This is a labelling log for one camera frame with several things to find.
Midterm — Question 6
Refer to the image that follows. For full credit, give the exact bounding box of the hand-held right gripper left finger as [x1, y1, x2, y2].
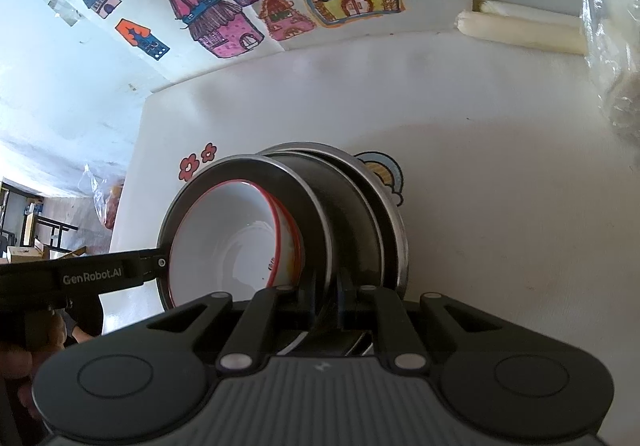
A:
[145, 271, 321, 374]

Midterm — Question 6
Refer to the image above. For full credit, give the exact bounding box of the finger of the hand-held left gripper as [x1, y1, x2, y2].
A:
[139, 247, 169, 284]

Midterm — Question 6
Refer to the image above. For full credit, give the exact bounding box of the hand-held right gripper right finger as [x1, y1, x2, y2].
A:
[336, 272, 507, 371]

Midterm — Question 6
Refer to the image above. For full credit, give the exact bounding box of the white bowl with red rim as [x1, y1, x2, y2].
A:
[168, 178, 302, 308]
[270, 193, 307, 288]

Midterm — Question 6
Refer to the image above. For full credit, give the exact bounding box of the large steel plate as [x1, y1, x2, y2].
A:
[260, 143, 412, 358]
[280, 148, 401, 357]

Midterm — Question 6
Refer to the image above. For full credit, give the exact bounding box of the steel bowl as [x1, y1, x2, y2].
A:
[157, 150, 389, 328]

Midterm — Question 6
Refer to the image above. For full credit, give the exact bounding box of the person's left hand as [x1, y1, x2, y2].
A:
[0, 315, 67, 423]

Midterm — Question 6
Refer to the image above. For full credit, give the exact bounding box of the cardboard box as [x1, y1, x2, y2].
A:
[6, 245, 89, 263]

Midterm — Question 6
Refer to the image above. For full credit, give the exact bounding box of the black metal table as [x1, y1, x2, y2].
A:
[0, 178, 80, 255]

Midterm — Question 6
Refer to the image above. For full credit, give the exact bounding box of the clear bag of snacks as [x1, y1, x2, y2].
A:
[81, 165, 127, 233]

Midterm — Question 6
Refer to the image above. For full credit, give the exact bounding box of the white printed tablecloth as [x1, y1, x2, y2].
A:
[107, 25, 640, 408]

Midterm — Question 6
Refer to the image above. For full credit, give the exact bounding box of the white rolled cloth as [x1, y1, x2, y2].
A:
[456, 0, 587, 55]

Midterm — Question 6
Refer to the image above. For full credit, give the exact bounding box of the clear bag of white rolls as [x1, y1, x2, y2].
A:
[581, 0, 640, 143]

